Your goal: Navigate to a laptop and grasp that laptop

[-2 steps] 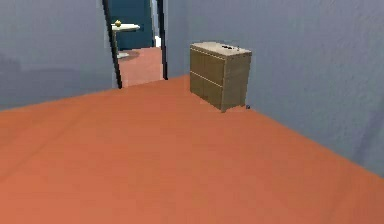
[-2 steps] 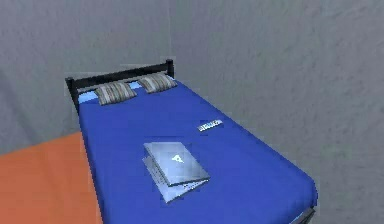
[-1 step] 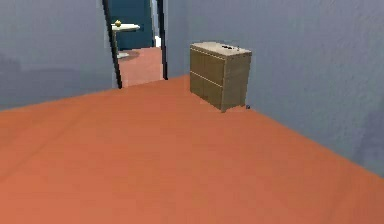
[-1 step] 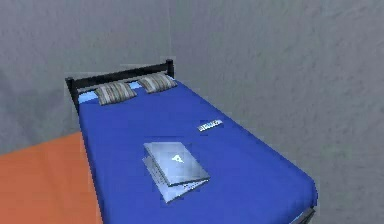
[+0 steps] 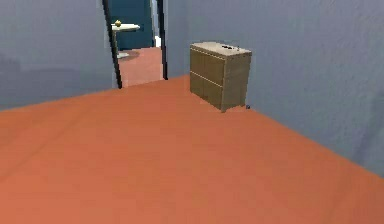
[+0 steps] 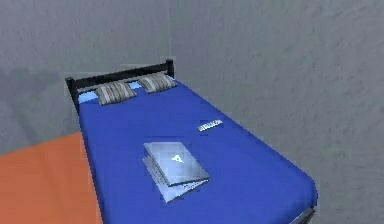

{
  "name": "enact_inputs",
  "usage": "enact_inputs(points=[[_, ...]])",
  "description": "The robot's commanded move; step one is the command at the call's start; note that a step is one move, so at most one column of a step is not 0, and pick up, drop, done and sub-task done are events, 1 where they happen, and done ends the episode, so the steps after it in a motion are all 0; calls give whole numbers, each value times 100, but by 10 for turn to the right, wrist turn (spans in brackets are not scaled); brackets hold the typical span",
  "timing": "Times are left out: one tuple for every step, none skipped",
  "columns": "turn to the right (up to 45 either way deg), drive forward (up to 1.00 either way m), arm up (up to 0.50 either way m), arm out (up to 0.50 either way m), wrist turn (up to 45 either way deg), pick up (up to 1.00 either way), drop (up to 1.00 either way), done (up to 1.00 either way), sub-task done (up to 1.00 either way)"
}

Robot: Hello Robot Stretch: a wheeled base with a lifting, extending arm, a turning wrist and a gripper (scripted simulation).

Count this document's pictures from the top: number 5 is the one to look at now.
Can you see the tan wooden chest of drawers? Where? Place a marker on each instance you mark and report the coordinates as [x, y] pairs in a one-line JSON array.
[[213, 73]]

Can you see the small black flat object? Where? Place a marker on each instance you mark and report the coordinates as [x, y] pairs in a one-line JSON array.
[[228, 47]]

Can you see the small yellow round object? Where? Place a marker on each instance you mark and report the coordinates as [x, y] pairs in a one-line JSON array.
[[117, 23]]

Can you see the white round pedestal table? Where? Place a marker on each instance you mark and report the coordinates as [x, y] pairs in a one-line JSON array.
[[124, 28]]

